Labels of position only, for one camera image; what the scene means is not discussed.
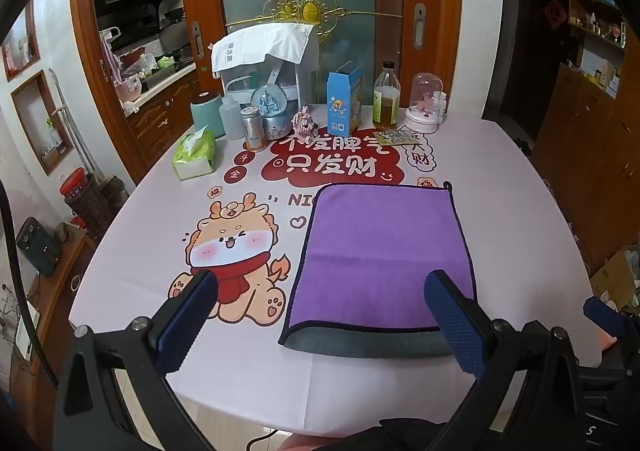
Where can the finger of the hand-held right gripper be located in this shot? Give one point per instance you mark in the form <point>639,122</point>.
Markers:
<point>604,315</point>

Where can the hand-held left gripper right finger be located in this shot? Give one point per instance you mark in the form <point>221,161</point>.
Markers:
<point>457,326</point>

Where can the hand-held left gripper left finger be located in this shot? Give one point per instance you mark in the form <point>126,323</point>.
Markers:
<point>181,326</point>

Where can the purple towel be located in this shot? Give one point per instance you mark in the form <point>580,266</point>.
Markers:
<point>380,251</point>

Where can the cardboard box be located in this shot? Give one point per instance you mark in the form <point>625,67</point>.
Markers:
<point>612,276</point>

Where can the pink printed tablecloth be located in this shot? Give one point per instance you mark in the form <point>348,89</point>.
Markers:
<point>165,211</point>

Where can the wooden side table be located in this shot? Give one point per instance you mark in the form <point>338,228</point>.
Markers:
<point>55,301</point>

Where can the dark patterned bin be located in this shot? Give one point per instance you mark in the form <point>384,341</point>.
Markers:
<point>92,211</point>

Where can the black radio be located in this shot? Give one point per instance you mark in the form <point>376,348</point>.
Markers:
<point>39,247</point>

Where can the green tissue pack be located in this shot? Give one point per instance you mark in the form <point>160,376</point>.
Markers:
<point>195,157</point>

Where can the wooden sideboard cabinet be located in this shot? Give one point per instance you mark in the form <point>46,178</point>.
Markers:
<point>585,141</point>

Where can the red lid jar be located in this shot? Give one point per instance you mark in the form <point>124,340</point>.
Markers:
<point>74,182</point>

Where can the sticker sheet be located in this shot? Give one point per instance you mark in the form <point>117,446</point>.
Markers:
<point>396,137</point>

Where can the metal can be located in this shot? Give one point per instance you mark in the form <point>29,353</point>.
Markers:
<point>252,131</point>

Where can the wooden lower kitchen cabinet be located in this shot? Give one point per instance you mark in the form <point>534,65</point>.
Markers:
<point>160,116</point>

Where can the white plastic bottle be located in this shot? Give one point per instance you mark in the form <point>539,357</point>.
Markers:
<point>231,118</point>

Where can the teal kettle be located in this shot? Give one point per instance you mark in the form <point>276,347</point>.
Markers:
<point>205,113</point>

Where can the small white pill bottle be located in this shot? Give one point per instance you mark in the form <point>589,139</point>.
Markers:
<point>440,106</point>

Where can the glass dome with pink figure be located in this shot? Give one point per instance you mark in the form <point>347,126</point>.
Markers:
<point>421,101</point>

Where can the snow globe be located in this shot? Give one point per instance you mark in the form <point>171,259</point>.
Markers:
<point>270,111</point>

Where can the glass bottle with yellow liquid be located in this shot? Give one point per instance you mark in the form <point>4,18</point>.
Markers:
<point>385,103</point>

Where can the pink figurine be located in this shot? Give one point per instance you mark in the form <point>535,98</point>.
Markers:
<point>305,125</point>

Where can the blue carton box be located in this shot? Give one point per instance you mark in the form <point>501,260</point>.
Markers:
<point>342,101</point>

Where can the white countertop appliance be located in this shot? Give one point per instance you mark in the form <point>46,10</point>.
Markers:
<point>305,76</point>

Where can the white cloth cover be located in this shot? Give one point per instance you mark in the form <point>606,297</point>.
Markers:
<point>260,43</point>

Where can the golden door ornament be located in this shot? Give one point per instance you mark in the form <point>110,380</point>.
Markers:
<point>307,11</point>

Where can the wooden wall shelf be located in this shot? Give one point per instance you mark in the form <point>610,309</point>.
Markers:
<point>597,26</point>

